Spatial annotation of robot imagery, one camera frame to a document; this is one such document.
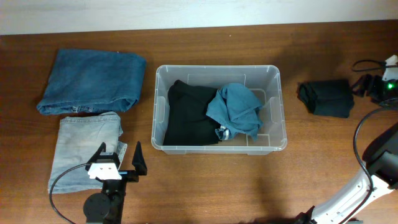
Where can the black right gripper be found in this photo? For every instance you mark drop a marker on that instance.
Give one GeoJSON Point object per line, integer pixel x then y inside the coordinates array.
{"type": "Point", "coordinates": [377, 91]}

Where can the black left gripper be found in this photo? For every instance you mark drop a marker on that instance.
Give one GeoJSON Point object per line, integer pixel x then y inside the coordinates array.
{"type": "Point", "coordinates": [128, 175]}

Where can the small black garment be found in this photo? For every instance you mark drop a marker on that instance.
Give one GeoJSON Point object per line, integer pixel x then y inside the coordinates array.
{"type": "Point", "coordinates": [327, 98]}

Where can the large black garment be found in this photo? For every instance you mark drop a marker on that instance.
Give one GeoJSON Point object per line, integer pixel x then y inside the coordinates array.
{"type": "Point", "coordinates": [188, 124]}

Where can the blue shirt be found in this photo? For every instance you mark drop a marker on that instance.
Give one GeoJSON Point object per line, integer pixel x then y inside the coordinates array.
{"type": "Point", "coordinates": [236, 109]}

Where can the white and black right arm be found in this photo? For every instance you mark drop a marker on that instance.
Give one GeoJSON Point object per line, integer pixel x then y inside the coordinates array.
{"type": "Point", "coordinates": [378, 166]}

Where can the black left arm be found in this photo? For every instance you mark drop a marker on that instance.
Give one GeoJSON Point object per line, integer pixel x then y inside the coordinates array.
{"type": "Point", "coordinates": [107, 205]}

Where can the light blue folded jeans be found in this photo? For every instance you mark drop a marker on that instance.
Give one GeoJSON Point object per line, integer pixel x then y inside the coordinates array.
{"type": "Point", "coordinates": [78, 139]}

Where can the dark blue folded jeans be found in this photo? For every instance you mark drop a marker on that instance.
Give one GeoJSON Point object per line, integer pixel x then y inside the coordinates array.
{"type": "Point", "coordinates": [93, 81]}

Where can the clear plastic storage bin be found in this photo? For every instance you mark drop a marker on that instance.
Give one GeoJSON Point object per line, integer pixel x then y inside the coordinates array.
{"type": "Point", "coordinates": [262, 80]}

